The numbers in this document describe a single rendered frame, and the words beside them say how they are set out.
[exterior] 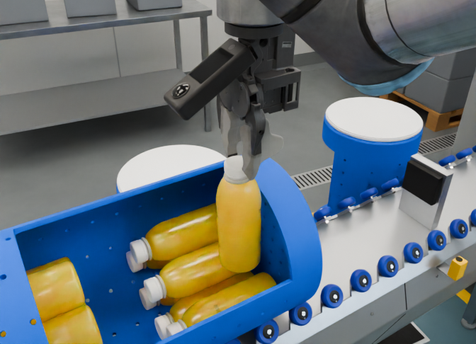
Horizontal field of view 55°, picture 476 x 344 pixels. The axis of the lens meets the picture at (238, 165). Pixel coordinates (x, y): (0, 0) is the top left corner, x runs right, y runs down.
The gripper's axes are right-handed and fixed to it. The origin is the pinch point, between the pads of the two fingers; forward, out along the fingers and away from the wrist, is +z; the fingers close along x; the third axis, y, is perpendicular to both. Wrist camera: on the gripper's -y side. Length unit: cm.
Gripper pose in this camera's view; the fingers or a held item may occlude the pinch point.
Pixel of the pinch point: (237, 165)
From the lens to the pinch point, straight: 64.4
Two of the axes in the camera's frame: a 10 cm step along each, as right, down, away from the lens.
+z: -0.1, 8.5, 5.3
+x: -5.2, -4.6, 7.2
